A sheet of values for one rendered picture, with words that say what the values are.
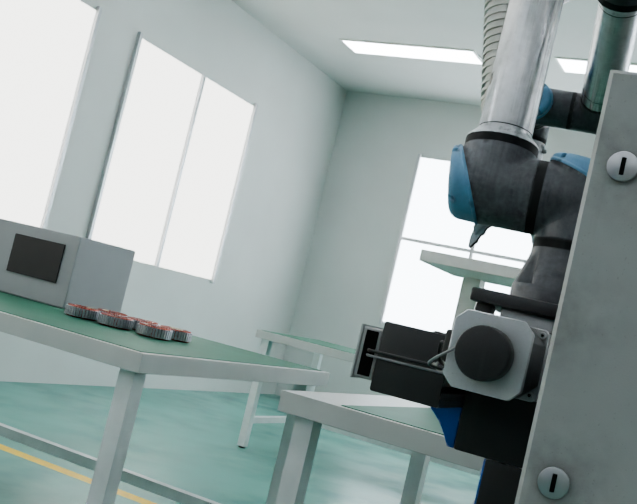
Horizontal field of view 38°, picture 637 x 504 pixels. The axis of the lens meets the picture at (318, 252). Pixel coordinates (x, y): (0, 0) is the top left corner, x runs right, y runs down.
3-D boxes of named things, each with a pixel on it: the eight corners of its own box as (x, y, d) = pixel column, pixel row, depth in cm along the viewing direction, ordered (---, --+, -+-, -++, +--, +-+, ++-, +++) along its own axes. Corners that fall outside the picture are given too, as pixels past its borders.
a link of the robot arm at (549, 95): (575, 83, 178) (573, 99, 189) (516, 74, 181) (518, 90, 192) (566, 122, 178) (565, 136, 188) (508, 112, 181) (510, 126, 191)
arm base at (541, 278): (605, 315, 131) (619, 247, 131) (500, 293, 137) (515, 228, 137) (612, 323, 145) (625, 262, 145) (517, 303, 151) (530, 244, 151)
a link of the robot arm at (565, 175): (615, 249, 134) (634, 159, 135) (522, 230, 137) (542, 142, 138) (609, 258, 146) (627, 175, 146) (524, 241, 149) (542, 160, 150)
